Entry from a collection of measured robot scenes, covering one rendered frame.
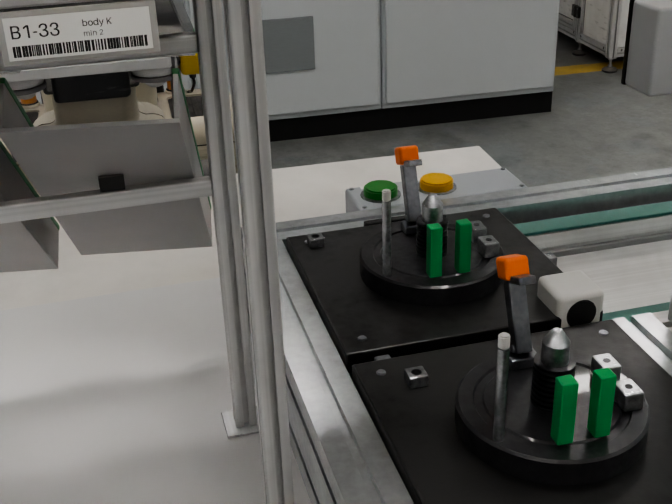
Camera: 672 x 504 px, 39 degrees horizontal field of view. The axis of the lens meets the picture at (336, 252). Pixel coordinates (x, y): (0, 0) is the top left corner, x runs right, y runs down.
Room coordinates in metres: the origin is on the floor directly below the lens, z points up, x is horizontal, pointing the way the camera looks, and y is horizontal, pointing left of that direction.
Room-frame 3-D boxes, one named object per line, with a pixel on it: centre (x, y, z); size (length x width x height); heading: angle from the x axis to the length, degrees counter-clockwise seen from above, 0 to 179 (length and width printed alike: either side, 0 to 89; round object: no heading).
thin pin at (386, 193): (0.78, -0.05, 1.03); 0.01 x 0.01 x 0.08
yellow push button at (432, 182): (1.05, -0.12, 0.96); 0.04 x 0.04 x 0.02
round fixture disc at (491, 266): (0.82, -0.09, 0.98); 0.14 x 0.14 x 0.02
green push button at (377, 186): (1.03, -0.06, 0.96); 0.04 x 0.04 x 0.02
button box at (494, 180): (1.05, -0.12, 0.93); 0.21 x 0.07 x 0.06; 104
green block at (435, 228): (0.78, -0.09, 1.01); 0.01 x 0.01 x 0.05; 14
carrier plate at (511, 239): (0.82, -0.09, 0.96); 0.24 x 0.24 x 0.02; 14
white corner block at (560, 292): (0.75, -0.21, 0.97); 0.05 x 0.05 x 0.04; 14
